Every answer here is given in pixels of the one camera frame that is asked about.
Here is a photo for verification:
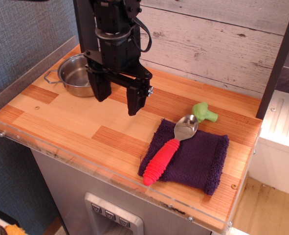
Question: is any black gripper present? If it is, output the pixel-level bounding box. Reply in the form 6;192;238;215
84;36;153;116

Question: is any red handled metal spoon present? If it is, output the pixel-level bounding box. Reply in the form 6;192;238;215
143;114;199;186

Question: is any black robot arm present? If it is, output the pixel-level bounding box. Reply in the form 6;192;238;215
84;0;153;116

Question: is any purple towel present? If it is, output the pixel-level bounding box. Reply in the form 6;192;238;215
137;118;230;196

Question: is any small steel pot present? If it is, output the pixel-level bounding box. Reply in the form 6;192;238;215
44;53;94;97

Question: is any green toy broccoli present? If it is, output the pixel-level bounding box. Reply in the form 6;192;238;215
192;102;218;123

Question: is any grey toy fridge cabinet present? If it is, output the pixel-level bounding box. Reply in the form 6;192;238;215
32;150;211;235

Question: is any clear acrylic edge guard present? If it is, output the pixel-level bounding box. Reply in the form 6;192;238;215
0;112;262;234

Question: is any white toy sink unit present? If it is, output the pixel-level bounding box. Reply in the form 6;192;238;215
248;36;289;198

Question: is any black cable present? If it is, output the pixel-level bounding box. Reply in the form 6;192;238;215
132;17;153;53

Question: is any dark vertical post right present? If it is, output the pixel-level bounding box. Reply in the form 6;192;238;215
256;23;289;119

